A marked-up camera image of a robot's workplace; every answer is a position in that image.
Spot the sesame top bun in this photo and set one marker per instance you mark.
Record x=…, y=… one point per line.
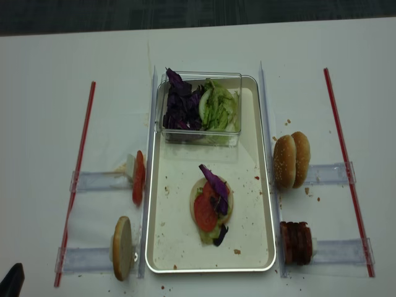
x=284, y=162

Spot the green lettuce leaves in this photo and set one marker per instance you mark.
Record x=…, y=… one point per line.
x=218, y=108

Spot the tomato slice on bun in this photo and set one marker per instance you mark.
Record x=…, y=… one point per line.
x=204, y=208

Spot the upright tomato slice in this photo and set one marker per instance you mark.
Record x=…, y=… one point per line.
x=139, y=179

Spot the lettuce under burger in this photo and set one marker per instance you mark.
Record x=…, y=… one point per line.
x=215, y=237

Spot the stacked meat patties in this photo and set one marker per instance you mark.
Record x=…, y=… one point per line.
x=297, y=242

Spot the purple cabbage leaves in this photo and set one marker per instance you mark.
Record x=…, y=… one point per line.
x=182, y=104

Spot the clear plastic salad container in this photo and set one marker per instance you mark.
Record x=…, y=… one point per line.
x=231, y=81

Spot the purple leaf on burger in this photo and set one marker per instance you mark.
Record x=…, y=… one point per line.
x=219, y=187

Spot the white pusher block upper left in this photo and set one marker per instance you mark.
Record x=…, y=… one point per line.
x=130, y=169

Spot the white pusher block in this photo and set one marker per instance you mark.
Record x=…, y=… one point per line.
x=130, y=169
x=314, y=247

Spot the white rectangular metal tray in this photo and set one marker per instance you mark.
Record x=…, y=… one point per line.
x=173, y=243

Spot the upper left clear holder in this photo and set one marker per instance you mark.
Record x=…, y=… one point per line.
x=83, y=181

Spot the clear holder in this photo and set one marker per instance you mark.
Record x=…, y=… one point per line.
x=330, y=174
x=83, y=181
x=84, y=260
x=346, y=251

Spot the upright bottom bun slice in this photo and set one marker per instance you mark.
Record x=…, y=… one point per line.
x=122, y=248

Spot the upper right clear holder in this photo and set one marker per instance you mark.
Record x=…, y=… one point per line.
x=330, y=174

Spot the white pusher block lower right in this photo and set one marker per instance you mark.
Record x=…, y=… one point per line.
x=314, y=247

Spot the right red strip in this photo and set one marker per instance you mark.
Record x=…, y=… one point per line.
x=354, y=196

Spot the red strip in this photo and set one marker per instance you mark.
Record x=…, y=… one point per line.
x=354, y=196
x=62, y=249

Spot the lower left clear holder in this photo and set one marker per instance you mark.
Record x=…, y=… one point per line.
x=84, y=260

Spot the left red strip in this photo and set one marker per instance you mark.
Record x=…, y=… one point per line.
x=62, y=249

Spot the lower right clear holder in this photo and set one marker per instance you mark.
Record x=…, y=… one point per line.
x=346, y=251

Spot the black object bottom left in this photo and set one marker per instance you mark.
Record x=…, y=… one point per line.
x=11, y=284

